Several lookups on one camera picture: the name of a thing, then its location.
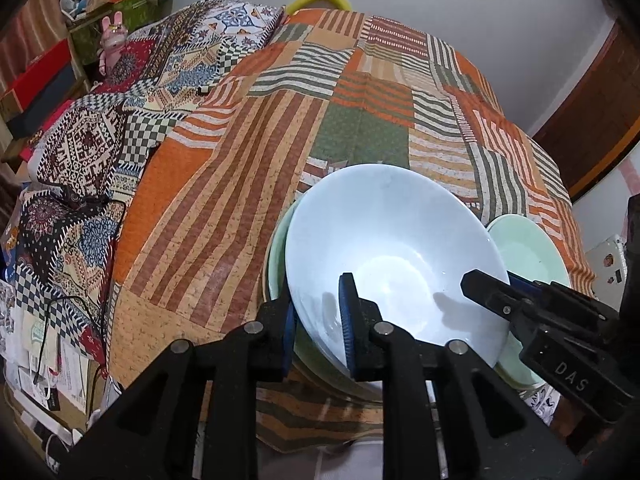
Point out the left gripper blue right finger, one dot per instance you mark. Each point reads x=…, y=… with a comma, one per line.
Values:
x=364, y=358

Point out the wooden door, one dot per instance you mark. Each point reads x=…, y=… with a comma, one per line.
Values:
x=598, y=123

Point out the green cardboard box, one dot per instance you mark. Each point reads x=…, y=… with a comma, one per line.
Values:
x=87, y=32

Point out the patterned quilt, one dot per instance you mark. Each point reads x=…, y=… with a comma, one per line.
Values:
x=58, y=247

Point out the white bowl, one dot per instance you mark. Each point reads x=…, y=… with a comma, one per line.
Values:
x=407, y=243

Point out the mint green plate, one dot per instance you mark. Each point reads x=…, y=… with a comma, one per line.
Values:
x=527, y=251

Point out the striped patchwork blanket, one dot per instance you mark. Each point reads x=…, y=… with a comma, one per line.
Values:
x=331, y=89

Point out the red box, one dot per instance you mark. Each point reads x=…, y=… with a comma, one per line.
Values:
x=26, y=87

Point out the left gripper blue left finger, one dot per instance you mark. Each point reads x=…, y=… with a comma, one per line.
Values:
x=275, y=343

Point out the curtain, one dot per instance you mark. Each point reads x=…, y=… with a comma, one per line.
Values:
x=38, y=26

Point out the pink rabbit toy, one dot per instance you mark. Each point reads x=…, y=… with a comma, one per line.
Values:
x=113, y=40

